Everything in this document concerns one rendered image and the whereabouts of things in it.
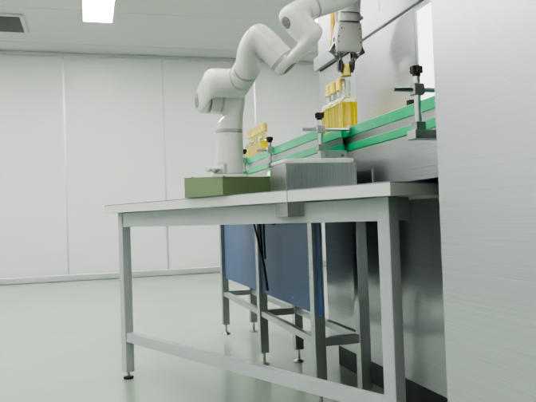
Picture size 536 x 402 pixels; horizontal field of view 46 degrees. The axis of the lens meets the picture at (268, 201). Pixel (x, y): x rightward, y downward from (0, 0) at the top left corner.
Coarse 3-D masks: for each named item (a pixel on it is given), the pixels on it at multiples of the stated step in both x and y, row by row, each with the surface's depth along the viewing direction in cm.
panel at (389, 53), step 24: (408, 24) 204; (384, 48) 220; (408, 48) 204; (360, 72) 241; (384, 72) 221; (408, 72) 205; (360, 96) 241; (384, 96) 221; (408, 96) 205; (360, 120) 242
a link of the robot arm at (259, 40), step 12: (252, 36) 194; (264, 36) 194; (276, 36) 196; (240, 48) 196; (252, 48) 196; (264, 48) 194; (276, 48) 194; (288, 48) 196; (240, 60) 197; (252, 60) 198; (264, 60) 197; (276, 60) 194; (240, 72) 200; (252, 72) 200
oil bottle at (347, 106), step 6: (342, 96) 221; (348, 96) 221; (342, 102) 220; (348, 102) 220; (354, 102) 221; (342, 108) 220; (348, 108) 220; (354, 108) 221; (342, 114) 220; (348, 114) 220; (354, 114) 221; (342, 120) 220; (348, 120) 220; (354, 120) 220; (342, 126) 220; (354, 150) 220
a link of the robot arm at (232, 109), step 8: (216, 104) 215; (224, 104) 216; (232, 104) 217; (240, 104) 217; (216, 112) 218; (224, 112) 218; (232, 112) 217; (240, 112) 218; (224, 120) 217; (232, 120) 216; (240, 120) 218; (216, 128) 219; (224, 128) 216; (232, 128) 216; (240, 128) 219
